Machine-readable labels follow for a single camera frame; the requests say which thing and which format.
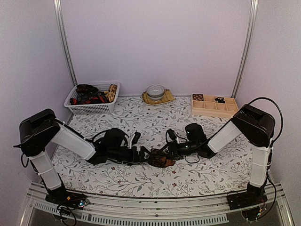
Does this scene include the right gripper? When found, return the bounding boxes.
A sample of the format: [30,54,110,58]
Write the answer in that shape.
[158,141,199,161]

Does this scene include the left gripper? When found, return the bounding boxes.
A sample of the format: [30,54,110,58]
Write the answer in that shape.
[108,145,155,166]

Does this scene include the brown green patterned tie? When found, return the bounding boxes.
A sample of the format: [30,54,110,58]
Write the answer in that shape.
[148,149,175,168]

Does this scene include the wooden compartment box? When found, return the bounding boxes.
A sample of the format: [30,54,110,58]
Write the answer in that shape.
[191,95,238,118]

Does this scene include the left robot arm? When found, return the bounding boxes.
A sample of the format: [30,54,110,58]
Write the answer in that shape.
[16,109,147,204]

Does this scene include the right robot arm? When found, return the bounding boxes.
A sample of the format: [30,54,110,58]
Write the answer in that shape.
[162,101,280,210]

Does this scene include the yellow woven mat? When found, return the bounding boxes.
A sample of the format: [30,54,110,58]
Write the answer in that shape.
[142,89,175,106]

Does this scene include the rolled dark patterned tie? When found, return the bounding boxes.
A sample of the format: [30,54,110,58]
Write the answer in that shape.
[192,94,204,101]

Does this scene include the floral tablecloth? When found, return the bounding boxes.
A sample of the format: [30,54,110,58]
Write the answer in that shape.
[52,97,252,198]

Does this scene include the rolled black tie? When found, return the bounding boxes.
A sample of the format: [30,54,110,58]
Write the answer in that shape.
[214,97,226,104]

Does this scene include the yellow spotted tie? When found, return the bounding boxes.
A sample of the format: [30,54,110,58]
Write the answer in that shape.
[104,84,118,103]

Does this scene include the white plastic basket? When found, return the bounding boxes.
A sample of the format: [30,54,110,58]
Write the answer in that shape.
[64,81,120,114]

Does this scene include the dark red patterned tie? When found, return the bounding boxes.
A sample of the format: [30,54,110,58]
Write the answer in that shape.
[69,84,109,105]

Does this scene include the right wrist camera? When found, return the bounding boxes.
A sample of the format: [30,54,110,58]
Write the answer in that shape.
[166,129,179,143]

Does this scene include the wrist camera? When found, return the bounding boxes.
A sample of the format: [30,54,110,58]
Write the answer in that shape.
[166,129,179,143]
[128,131,141,149]

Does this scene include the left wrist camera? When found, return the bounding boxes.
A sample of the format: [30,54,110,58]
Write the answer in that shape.
[128,131,141,149]

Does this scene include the front metal rail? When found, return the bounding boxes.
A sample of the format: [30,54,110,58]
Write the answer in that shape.
[20,182,297,226]

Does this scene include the left metal frame post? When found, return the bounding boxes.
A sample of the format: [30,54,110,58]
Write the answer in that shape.
[53,0,78,86]

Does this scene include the metal frame post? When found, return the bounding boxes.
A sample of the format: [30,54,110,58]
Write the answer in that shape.
[53,0,78,86]
[231,0,258,98]

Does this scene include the right metal frame post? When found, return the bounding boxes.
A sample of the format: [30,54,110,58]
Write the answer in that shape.
[231,0,258,98]

